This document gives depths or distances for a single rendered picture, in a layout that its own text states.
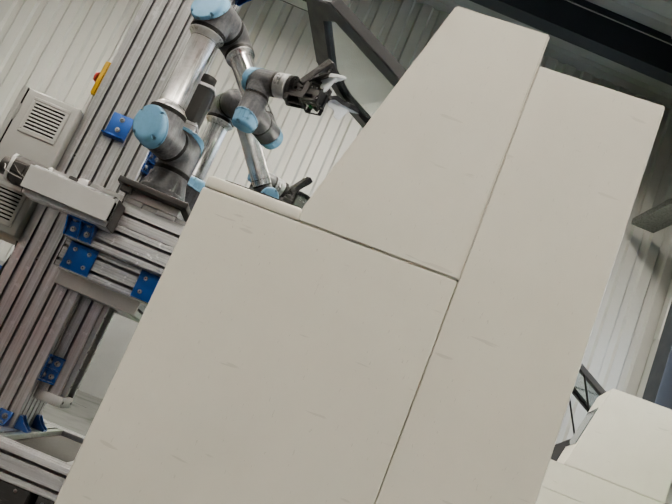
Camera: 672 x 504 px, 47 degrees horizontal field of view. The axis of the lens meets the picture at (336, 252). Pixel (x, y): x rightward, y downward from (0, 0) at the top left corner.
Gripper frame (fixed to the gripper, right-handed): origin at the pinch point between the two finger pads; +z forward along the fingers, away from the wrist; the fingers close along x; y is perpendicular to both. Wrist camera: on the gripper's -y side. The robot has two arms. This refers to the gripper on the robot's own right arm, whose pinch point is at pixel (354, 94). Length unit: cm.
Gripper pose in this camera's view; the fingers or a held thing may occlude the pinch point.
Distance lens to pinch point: 219.3
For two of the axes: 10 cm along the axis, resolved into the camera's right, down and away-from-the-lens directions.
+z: 8.7, 2.6, -4.2
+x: -2.6, -4.7, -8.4
